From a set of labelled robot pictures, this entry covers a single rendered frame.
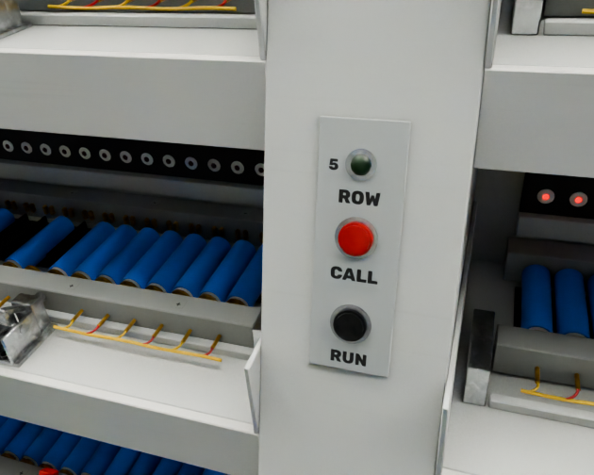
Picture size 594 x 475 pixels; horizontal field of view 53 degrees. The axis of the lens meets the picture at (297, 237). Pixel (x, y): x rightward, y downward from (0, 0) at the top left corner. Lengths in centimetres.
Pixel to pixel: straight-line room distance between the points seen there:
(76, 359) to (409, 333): 22
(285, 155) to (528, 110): 11
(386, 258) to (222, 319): 14
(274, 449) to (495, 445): 12
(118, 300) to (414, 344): 20
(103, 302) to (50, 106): 13
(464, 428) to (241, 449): 12
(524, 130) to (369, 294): 10
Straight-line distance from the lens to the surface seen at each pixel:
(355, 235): 27
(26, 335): 43
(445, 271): 27
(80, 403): 40
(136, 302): 40
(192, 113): 30
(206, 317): 38
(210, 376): 37
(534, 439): 35
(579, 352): 36
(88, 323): 43
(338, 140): 27
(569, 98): 26
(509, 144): 27
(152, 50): 31
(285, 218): 28
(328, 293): 28
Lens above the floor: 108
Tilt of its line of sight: 17 degrees down
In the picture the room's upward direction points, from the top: 2 degrees clockwise
